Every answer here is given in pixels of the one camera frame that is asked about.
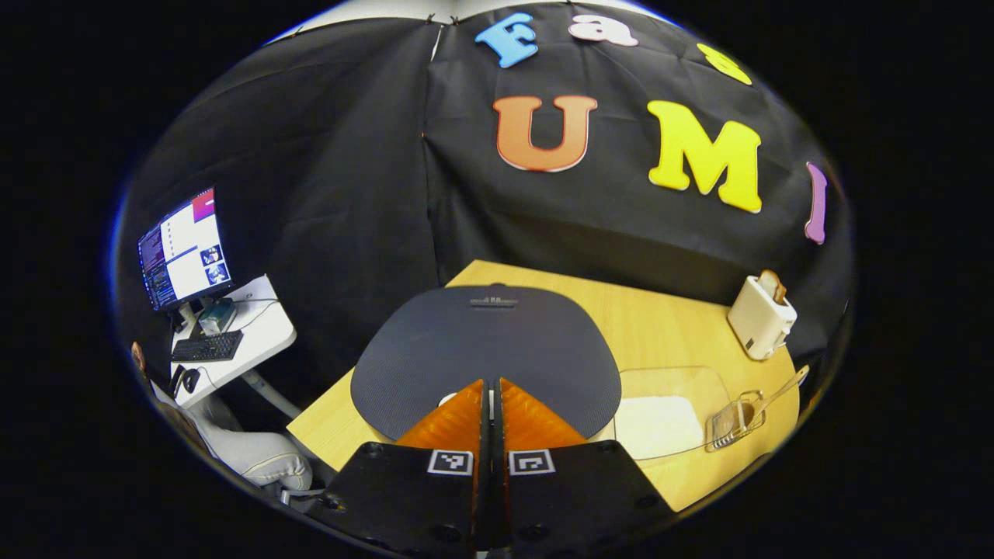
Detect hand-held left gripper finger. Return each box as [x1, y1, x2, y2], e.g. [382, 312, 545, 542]
[307, 378, 488, 556]
[491, 377, 676, 556]

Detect black silver rice cooker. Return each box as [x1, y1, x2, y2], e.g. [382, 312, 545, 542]
[349, 283, 622, 443]

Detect wooden spoon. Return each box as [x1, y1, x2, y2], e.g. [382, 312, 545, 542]
[738, 365, 810, 424]

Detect white padded chair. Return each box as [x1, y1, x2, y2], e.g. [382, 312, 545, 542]
[186, 392, 314, 491]

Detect white side table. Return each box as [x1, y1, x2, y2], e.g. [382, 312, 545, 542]
[167, 274, 304, 420]

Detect black keyboard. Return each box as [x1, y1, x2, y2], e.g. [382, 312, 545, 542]
[171, 330, 244, 363]

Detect white toaster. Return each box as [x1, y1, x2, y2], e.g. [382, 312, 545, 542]
[727, 274, 798, 361]

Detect small teal box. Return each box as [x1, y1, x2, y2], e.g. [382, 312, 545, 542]
[198, 299, 238, 336]

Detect black backdrop cloth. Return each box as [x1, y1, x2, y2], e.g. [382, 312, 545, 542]
[116, 0, 855, 404]

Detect computer monitor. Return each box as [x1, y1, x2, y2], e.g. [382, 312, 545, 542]
[137, 186, 234, 311]

